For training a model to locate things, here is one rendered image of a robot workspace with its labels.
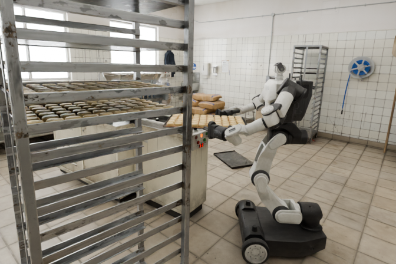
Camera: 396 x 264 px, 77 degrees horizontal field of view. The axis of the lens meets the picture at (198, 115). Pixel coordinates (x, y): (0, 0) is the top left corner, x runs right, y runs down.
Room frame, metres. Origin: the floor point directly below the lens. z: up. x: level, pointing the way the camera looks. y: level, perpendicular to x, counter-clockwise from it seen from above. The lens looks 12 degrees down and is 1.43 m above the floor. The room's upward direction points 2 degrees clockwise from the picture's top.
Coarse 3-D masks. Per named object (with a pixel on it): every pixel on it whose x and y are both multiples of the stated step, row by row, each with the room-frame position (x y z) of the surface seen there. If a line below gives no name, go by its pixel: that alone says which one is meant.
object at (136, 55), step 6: (138, 24) 1.42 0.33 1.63; (138, 36) 1.42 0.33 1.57; (138, 54) 1.41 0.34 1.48; (138, 60) 1.41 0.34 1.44; (138, 72) 1.41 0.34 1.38; (138, 78) 1.41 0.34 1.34; (138, 120) 1.41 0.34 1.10; (138, 126) 1.41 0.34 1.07; (138, 150) 1.41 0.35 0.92; (138, 168) 1.40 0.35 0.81; (138, 192) 1.40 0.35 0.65; (138, 204) 1.40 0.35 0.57; (138, 210) 1.40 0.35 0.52; (138, 234) 1.41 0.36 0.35; (138, 246) 1.41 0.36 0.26
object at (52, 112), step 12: (36, 108) 0.97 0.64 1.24; (48, 108) 1.00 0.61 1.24; (60, 108) 0.98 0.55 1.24; (72, 108) 0.99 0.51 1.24; (84, 108) 1.03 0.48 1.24; (96, 108) 1.00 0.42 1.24; (108, 108) 1.02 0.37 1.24; (120, 108) 1.06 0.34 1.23; (132, 108) 1.04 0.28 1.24; (144, 108) 1.03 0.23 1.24; (156, 108) 1.04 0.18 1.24; (36, 120) 0.77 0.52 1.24; (48, 120) 0.78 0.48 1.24; (60, 120) 0.79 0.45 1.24
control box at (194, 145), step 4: (200, 132) 2.14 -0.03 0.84; (204, 132) 2.17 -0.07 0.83; (192, 136) 2.04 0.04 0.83; (204, 136) 2.18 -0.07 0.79; (192, 140) 2.04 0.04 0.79; (196, 140) 2.07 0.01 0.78; (200, 140) 2.12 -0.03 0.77; (192, 144) 2.04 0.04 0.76; (196, 144) 2.07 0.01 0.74; (204, 144) 2.18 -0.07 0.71; (192, 148) 2.04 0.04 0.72; (196, 148) 2.07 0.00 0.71
